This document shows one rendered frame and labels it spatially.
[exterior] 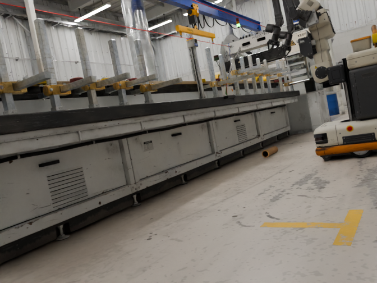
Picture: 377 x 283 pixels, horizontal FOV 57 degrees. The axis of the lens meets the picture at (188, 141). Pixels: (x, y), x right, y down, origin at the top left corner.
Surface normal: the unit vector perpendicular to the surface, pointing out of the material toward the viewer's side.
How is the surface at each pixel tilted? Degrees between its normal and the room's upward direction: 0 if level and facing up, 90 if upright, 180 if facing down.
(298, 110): 90
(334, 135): 90
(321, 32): 90
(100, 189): 91
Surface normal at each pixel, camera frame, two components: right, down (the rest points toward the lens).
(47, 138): 0.82, -0.13
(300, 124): -0.54, 0.14
